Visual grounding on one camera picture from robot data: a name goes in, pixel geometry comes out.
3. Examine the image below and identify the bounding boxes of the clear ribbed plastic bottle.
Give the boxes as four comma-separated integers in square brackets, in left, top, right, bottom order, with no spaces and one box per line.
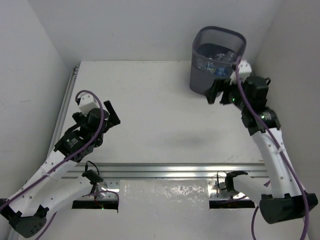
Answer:
[222,51,237,63]

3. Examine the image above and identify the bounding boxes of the green-white label plastic bottle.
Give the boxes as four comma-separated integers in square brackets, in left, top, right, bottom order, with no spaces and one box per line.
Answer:
[203,61,217,74]

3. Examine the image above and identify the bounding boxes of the white foam block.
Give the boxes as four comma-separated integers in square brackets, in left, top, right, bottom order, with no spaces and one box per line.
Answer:
[119,180,209,213]

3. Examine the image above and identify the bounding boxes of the aluminium front rail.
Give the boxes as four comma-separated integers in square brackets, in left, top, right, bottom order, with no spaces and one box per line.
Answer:
[21,162,300,203]

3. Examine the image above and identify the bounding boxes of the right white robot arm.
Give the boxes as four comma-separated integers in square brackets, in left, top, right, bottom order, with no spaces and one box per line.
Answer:
[204,76,318,224]

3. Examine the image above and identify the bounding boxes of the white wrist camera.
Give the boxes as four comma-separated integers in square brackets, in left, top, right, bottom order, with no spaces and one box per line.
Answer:
[230,60,252,85]
[76,92,99,116]

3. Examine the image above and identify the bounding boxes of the blue label plastic bottle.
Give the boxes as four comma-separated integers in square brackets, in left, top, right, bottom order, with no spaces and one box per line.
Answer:
[215,67,228,77]

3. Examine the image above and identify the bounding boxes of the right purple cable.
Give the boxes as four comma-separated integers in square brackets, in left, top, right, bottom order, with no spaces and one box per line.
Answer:
[234,56,311,240]

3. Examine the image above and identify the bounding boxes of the left aluminium side rail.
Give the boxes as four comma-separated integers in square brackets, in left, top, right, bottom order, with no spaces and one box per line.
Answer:
[47,65,80,157]

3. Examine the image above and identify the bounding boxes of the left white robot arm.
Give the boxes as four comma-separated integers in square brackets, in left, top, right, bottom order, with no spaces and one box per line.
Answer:
[0,100,121,239]

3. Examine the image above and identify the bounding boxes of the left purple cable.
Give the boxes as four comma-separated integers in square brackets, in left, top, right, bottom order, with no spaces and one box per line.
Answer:
[0,89,121,240]

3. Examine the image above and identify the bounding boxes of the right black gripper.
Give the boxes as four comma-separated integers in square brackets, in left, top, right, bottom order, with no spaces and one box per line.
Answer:
[204,75,249,111]

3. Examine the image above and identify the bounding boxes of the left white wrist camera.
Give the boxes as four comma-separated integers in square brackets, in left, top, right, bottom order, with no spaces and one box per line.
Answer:
[76,92,99,116]

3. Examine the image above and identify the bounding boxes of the grey mesh waste bin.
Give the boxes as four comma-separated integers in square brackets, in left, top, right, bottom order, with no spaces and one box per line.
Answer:
[189,26,247,95]

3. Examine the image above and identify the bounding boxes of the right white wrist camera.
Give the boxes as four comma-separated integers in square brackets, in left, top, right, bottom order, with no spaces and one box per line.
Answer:
[230,60,252,85]

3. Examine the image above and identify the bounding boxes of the purple cable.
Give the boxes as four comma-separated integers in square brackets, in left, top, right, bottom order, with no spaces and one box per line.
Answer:
[0,89,121,240]
[234,56,311,240]

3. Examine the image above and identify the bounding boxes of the small clear blue-cap bottle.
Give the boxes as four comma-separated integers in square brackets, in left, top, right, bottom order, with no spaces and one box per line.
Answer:
[214,53,225,62]

